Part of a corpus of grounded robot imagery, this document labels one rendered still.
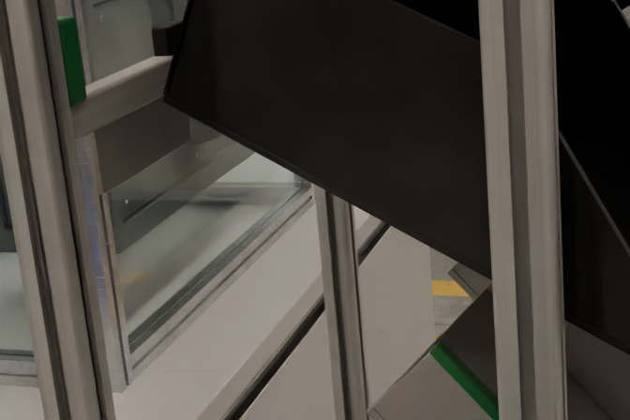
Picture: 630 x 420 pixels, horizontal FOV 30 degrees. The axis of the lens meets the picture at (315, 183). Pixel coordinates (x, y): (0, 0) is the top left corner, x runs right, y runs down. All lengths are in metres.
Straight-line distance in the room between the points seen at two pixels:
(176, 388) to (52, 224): 0.86
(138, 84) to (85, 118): 0.05
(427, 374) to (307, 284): 1.08
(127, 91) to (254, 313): 0.98
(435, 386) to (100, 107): 0.16
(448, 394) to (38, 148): 0.17
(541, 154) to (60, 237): 0.17
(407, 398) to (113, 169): 0.15
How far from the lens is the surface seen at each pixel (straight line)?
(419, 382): 0.44
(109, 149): 0.48
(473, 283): 0.58
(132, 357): 1.30
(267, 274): 1.56
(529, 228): 0.36
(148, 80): 0.49
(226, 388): 1.27
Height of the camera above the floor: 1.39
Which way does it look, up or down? 16 degrees down
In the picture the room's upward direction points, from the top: 5 degrees counter-clockwise
